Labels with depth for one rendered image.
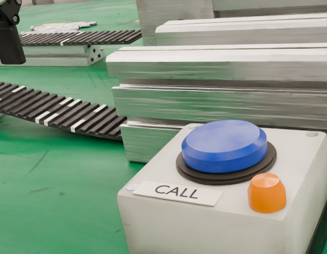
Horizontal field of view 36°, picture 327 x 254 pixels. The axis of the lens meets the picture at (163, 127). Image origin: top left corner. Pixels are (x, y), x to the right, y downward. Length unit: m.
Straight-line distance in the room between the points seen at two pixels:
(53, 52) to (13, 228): 0.39
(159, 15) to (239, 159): 0.35
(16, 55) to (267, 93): 0.31
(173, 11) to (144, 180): 0.33
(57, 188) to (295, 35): 0.20
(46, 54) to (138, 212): 0.50
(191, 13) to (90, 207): 0.26
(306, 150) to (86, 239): 0.14
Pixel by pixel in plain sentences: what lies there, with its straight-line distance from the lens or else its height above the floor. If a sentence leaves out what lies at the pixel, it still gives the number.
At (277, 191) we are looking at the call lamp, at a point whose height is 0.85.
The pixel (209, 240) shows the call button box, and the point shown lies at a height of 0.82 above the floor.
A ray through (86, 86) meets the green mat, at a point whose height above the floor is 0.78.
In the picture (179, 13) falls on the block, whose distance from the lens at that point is 0.54.
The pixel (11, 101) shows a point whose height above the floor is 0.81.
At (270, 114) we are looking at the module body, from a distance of 0.32.
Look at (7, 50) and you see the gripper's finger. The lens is 0.55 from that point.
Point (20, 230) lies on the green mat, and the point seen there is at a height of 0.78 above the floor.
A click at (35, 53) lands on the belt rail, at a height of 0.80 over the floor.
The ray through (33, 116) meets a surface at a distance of 0.47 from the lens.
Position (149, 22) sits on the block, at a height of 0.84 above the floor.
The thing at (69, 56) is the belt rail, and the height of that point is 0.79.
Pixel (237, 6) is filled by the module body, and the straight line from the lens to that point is 0.51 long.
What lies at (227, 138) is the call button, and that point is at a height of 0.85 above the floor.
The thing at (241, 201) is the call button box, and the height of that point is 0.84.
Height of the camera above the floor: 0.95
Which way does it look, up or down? 24 degrees down
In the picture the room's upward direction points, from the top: 10 degrees counter-clockwise
